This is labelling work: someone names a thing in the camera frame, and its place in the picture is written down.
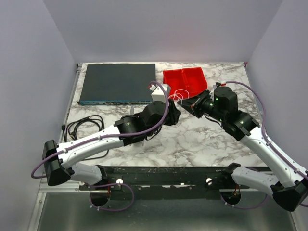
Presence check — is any thin white cable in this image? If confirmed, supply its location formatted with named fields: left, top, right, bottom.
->
left=167, top=89, right=191, bottom=101

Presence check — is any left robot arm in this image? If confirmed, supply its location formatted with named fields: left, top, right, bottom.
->
left=42, top=100, right=181, bottom=186

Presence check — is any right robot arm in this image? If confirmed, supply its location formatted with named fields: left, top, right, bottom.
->
left=180, top=86, right=308, bottom=212

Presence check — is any right red plastic bin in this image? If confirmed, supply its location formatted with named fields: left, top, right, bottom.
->
left=183, top=67, right=208, bottom=97

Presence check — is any red plastic bin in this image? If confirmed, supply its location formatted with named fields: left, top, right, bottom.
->
left=183, top=67, right=208, bottom=97
left=163, top=69, right=187, bottom=96

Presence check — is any left red plastic bin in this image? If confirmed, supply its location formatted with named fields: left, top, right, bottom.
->
left=163, top=69, right=187, bottom=96

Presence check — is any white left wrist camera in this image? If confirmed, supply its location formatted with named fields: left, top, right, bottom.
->
left=149, top=84, right=171, bottom=103

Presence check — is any dark grey network switch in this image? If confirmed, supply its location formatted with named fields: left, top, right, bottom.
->
left=77, top=64, right=156, bottom=106

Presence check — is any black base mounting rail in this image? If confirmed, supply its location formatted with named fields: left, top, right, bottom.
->
left=79, top=166, right=272, bottom=202

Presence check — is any black usb cable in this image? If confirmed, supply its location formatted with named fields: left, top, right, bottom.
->
left=61, top=115, right=109, bottom=161

